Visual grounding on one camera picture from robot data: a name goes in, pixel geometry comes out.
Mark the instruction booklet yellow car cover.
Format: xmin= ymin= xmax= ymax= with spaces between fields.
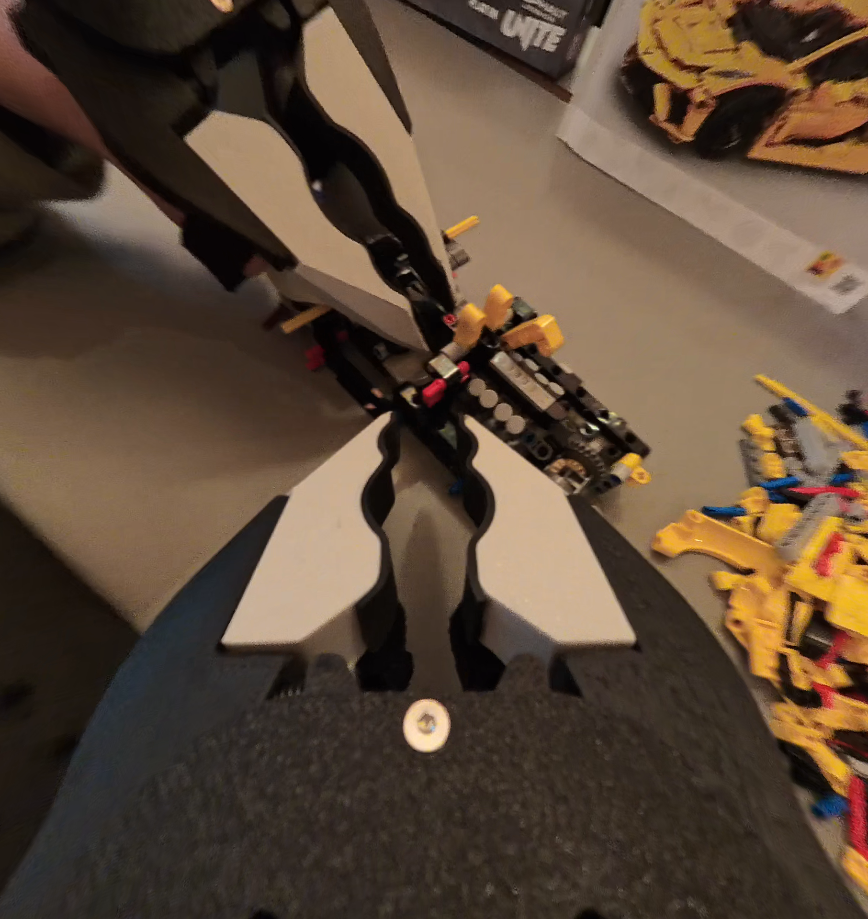
xmin=556 ymin=0 xmax=868 ymax=314

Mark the pile of toy building pieces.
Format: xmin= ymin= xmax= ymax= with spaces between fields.
xmin=651 ymin=373 xmax=868 ymax=913

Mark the person's left hand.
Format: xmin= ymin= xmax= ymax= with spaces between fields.
xmin=0 ymin=20 xmax=187 ymax=225

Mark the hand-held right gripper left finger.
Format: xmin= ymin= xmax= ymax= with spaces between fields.
xmin=219 ymin=413 xmax=413 ymax=692

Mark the black toy car chassis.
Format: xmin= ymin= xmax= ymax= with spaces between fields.
xmin=265 ymin=215 xmax=654 ymax=500

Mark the grey desk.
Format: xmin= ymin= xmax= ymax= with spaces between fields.
xmin=0 ymin=0 xmax=868 ymax=919

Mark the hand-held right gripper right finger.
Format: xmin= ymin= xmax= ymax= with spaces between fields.
xmin=450 ymin=415 xmax=637 ymax=692

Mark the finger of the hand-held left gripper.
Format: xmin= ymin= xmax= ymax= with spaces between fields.
xmin=282 ymin=0 xmax=458 ymax=317
xmin=182 ymin=115 xmax=436 ymax=354

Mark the person's left forearm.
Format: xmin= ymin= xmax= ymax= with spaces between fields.
xmin=0 ymin=86 xmax=108 ymax=252

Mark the dark toy set box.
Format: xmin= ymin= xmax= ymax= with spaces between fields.
xmin=405 ymin=0 xmax=610 ymax=80

